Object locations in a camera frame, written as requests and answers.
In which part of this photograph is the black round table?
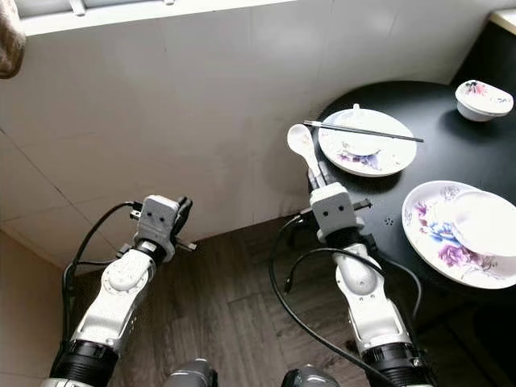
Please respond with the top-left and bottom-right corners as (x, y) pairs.
(308, 79), (516, 307)

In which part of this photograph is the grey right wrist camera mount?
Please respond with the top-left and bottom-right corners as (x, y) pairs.
(314, 182), (361, 241)

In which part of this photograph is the small floral bowl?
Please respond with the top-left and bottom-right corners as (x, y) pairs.
(455, 79), (514, 122)

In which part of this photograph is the small white bowl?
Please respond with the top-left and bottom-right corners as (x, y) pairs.
(331, 103), (392, 158)

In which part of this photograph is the white ceramic spoon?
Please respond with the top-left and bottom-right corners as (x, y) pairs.
(286, 123), (327, 182)

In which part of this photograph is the white window sill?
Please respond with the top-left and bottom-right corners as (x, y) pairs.
(20, 0), (485, 37)

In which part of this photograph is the small floral plate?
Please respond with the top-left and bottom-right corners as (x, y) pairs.
(318, 107), (418, 177)

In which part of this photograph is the grey robot left leg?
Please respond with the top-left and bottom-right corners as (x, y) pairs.
(165, 359), (218, 387)

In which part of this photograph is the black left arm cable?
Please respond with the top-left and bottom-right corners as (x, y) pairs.
(63, 200), (142, 343)

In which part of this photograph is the large floral plate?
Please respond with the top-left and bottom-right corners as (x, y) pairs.
(402, 180), (516, 289)

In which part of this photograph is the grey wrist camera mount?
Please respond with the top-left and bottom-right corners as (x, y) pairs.
(141, 195), (182, 249)
(314, 182), (361, 241)

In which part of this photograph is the brown woven curtain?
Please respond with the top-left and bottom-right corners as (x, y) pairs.
(0, 0), (27, 79)

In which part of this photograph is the grey robot right leg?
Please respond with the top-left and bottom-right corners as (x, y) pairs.
(282, 365), (341, 387)

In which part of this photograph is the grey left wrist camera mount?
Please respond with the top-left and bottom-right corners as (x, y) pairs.
(141, 195), (182, 249)

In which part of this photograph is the black right arm plug cable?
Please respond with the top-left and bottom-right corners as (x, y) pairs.
(285, 246), (426, 323)

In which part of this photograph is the black cabinet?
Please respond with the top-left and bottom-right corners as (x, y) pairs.
(450, 10), (516, 85)

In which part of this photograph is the grey robot leg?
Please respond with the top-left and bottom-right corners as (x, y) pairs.
(165, 359), (218, 387)
(282, 365), (341, 387)

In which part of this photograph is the black chopstick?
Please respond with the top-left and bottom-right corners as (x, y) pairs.
(306, 123), (424, 144)
(304, 119), (424, 142)

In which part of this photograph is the large white bowl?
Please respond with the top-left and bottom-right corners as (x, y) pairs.
(443, 189), (516, 259)

